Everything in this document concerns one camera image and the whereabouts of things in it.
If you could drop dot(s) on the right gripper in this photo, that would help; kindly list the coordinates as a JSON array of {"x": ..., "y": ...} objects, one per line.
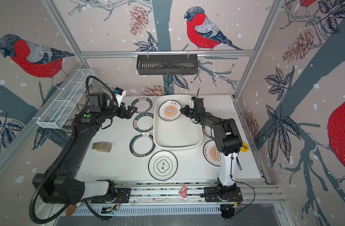
[{"x": 186, "y": 111}]

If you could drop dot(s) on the black hanging wire basket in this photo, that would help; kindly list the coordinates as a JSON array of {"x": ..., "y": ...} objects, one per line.
[{"x": 167, "y": 64}]

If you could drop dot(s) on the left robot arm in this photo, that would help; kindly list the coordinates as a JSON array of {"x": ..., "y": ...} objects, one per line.
[{"x": 58, "y": 184}]

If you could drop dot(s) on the white plate with green emblem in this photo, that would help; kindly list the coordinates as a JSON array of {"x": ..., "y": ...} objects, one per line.
[{"x": 163, "y": 165}]

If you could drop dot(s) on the green red rim plate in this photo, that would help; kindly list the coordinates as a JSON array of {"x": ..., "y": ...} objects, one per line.
[{"x": 142, "y": 144}]

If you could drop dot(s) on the pink toy figure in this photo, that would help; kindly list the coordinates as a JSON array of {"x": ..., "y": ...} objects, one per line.
[{"x": 183, "y": 191}]

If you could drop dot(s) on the orange sunburst plate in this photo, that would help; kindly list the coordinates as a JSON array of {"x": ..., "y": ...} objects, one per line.
[
  {"x": 169, "y": 110},
  {"x": 211, "y": 153}
]

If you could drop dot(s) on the yellow tag with cable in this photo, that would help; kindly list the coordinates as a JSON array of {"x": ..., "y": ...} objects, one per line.
[{"x": 244, "y": 148}]

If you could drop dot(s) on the white plastic bin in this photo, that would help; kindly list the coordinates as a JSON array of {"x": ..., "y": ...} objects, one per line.
[{"x": 180, "y": 134}]

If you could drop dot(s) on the brown white plush toy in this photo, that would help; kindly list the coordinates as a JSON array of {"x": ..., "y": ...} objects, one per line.
[{"x": 70, "y": 210}]

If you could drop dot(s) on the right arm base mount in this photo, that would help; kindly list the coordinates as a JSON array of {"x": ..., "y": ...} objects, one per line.
[{"x": 222, "y": 193}]

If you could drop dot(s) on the horizontal aluminium frame bar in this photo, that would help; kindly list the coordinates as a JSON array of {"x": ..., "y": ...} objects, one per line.
[{"x": 132, "y": 54}]

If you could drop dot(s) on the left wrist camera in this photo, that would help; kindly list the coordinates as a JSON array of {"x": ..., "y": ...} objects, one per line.
[{"x": 119, "y": 94}]

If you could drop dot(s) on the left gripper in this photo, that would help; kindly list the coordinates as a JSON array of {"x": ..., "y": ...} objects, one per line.
[{"x": 123, "y": 115}]

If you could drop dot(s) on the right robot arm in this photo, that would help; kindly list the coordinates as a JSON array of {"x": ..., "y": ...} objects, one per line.
[{"x": 225, "y": 134}]

